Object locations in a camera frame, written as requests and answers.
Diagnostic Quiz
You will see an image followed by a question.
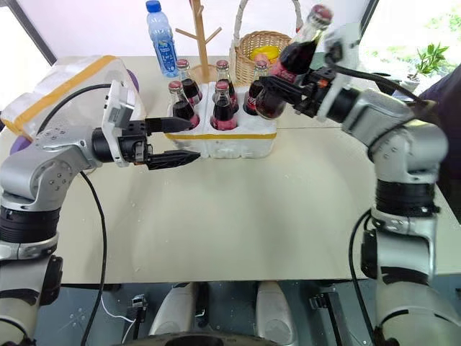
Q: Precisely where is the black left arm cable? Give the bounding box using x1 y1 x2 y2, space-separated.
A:
35 83 113 346

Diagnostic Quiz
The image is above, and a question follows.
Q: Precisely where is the white foam box yellow tape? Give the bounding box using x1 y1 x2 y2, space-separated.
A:
1 54 140 142

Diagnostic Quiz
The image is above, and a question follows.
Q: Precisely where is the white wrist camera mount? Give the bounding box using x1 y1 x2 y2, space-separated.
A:
315 22 362 120
100 79 147 169

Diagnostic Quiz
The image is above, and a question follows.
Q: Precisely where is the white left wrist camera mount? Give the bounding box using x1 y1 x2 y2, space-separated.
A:
100 79 147 169

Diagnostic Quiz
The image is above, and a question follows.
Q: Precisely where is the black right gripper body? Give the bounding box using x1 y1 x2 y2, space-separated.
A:
292 67 339 118

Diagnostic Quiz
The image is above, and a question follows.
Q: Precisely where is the black metal table bracket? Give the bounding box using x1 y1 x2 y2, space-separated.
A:
127 294 149 340
308 291 347 346

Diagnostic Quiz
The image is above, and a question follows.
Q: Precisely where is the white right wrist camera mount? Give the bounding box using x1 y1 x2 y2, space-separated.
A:
315 22 362 120

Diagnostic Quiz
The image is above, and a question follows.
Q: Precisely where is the yellow fruit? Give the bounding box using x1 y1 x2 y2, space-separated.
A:
251 45 282 64

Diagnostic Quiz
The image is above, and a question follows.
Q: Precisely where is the blue-capped plastic water bottle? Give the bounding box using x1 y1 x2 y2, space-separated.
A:
145 0 180 79

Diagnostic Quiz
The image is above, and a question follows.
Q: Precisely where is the wooden mug tree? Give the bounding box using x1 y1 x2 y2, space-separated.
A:
174 0 223 85

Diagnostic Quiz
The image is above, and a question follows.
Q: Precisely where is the wicker basket with handle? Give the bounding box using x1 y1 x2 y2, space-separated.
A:
229 0 304 88

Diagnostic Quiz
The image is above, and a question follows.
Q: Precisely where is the white rounded robot leg cover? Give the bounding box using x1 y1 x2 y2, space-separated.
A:
254 280 298 345
148 282 197 338

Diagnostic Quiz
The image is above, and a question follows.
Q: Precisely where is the dark window frame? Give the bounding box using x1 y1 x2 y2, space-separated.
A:
0 0 58 66

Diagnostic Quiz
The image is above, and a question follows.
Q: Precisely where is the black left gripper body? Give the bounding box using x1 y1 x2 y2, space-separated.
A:
117 120 155 167

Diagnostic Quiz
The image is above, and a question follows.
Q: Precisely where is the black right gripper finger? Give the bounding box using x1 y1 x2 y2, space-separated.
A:
257 75 310 105
285 96 308 114

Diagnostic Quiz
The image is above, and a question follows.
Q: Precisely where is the dark navy garment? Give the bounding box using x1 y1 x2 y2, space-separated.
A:
419 63 461 219

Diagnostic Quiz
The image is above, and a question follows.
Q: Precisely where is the glass cola bottle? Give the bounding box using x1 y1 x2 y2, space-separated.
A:
254 3 334 120
243 59 271 117
175 58 204 106
215 59 241 112
210 81 239 131
168 80 201 130

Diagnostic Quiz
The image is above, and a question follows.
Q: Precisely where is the thin white cable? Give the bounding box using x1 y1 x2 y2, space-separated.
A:
100 293 138 344

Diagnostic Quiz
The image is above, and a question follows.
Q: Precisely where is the green potted plant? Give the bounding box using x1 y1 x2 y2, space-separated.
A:
401 43 455 91

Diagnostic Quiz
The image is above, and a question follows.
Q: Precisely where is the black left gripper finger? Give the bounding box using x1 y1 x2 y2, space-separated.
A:
146 150 202 171
145 115 194 136

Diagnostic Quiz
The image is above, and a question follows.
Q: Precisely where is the white foam crate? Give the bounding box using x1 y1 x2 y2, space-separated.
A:
164 81 279 161

